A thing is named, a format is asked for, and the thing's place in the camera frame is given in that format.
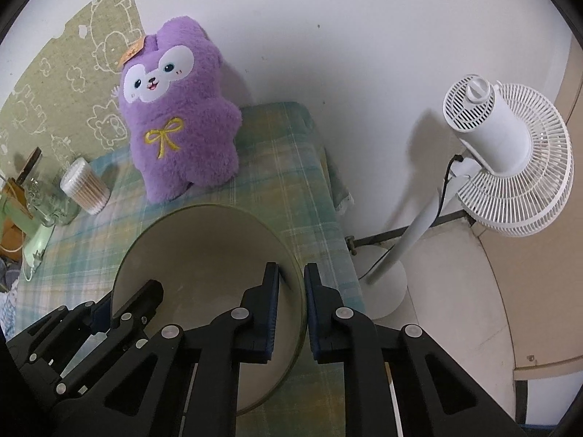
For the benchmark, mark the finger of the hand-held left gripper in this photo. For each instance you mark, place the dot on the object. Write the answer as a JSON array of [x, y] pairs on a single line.
[[98, 318], [136, 302]]

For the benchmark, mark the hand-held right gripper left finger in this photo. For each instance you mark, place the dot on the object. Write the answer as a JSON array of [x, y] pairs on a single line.
[[272, 314]]

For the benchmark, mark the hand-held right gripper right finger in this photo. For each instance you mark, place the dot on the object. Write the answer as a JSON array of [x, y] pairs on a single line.
[[314, 314]]

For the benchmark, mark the small floral ceramic bowl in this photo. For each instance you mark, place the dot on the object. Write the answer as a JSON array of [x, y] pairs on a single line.
[[205, 259]]

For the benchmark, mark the blue checked blanket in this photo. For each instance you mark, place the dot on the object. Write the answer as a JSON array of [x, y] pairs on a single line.
[[7, 309]]

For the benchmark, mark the wooden headboard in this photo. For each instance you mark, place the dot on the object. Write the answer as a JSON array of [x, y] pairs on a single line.
[[10, 236]]

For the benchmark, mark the glass jar with black lid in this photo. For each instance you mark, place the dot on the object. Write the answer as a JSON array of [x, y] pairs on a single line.
[[54, 205]]

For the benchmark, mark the cotton swab container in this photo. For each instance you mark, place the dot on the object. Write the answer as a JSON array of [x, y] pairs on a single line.
[[86, 191]]

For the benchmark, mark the plaid tablecloth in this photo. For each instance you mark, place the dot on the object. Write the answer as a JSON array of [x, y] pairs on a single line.
[[282, 168]]

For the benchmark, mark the purple plush toy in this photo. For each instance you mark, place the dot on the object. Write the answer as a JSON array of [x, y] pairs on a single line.
[[182, 145]]

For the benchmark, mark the white standing fan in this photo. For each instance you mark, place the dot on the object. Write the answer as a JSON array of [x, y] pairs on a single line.
[[496, 136]]

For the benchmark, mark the green printed wall cloth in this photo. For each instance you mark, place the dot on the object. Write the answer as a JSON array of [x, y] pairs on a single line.
[[45, 100]]

